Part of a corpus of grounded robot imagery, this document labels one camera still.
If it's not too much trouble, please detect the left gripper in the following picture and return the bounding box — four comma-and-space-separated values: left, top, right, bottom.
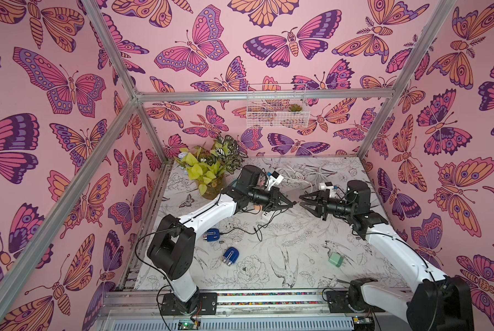
246, 189, 293, 213

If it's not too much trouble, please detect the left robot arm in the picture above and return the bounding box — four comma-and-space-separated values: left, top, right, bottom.
146, 165, 295, 314

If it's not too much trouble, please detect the green charger adapter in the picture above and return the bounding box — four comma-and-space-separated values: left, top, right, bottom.
328, 252, 344, 268

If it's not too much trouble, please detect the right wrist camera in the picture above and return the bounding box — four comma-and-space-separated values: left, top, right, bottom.
319, 182, 339, 201

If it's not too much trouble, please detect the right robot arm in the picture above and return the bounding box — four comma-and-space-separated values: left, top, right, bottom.
300, 180, 475, 330

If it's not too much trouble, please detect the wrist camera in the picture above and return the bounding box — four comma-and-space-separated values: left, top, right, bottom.
319, 182, 339, 201
266, 170, 284, 190

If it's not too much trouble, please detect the black usb cable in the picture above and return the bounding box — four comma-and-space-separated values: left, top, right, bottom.
219, 206, 289, 243

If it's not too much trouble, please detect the blue clip bottom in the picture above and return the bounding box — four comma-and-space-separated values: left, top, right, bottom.
222, 247, 240, 266

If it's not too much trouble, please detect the white power strip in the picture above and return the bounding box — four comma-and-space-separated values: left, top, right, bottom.
262, 211, 275, 221

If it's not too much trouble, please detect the potted green plant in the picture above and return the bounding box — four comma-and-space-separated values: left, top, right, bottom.
175, 135, 248, 200

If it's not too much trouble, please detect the white wire basket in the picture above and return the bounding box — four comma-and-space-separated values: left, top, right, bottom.
244, 89, 310, 130

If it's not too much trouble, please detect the small succulent in basket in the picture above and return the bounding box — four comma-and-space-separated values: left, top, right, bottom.
288, 104, 303, 113

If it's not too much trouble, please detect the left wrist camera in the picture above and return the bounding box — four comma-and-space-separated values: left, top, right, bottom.
266, 170, 284, 190

